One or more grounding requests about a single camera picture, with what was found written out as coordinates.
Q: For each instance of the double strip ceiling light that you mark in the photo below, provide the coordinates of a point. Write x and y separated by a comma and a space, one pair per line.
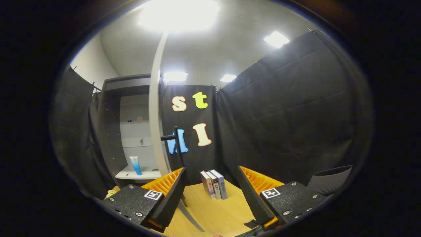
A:
276, 39

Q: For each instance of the white blue cosmetic tube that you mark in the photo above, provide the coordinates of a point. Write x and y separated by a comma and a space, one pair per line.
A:
135, 166

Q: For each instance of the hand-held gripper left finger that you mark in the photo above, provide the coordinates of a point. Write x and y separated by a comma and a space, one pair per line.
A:
171, 200

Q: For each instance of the black backdrop cloth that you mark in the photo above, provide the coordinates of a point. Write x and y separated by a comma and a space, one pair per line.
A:
279, 115

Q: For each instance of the grey blue spine book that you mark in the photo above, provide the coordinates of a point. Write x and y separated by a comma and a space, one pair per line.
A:
222, 184

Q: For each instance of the small ceiling light panel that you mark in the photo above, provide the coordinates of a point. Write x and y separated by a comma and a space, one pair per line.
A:
175, 76
228, 78

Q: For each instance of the yellow soft toy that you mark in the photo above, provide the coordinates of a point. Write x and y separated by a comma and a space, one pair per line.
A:
113, 191

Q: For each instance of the dark grey cabinet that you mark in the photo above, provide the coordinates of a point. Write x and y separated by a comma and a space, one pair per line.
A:
110, 131

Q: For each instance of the small black block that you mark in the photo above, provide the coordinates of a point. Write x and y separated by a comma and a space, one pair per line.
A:
252, 224

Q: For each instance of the large ceiling light panel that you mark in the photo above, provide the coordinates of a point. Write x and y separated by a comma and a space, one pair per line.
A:
179, 14

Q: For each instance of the white brown spine book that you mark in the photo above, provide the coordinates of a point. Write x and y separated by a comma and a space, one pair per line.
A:
216, 187

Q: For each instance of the mauve cover book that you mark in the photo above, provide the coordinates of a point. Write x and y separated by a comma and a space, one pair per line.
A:
206, 184

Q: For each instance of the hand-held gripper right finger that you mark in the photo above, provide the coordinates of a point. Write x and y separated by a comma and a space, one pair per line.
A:
253, 200

